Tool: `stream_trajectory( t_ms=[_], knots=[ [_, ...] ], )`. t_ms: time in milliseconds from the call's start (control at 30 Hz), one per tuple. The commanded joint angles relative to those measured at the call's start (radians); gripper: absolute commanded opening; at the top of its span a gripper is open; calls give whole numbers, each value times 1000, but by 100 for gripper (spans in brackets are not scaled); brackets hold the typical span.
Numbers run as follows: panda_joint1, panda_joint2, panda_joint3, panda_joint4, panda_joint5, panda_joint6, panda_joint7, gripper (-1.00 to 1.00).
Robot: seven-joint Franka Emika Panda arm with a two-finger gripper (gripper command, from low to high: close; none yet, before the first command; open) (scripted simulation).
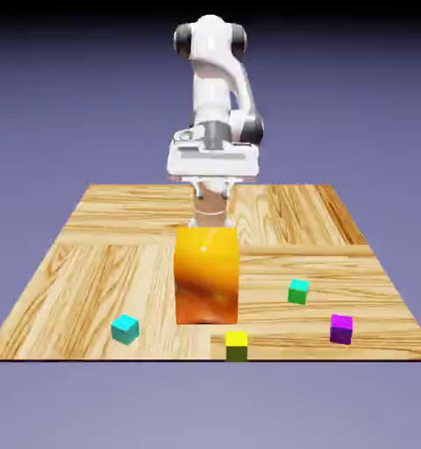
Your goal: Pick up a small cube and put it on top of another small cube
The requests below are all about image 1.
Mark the large orange box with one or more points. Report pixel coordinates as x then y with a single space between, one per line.
207 277

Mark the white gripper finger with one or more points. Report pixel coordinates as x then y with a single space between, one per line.
228 190
198 190

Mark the small purple cube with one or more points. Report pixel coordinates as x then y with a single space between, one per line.
341 329

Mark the small yellow cube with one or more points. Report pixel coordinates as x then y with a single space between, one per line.
236 345

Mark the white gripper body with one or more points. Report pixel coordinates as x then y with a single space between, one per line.
214 165

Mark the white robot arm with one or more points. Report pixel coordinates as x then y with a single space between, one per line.
210 70

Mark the small green cube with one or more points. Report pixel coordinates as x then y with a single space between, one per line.
298 292

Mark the small cyan cube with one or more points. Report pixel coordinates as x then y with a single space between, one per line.
125 329

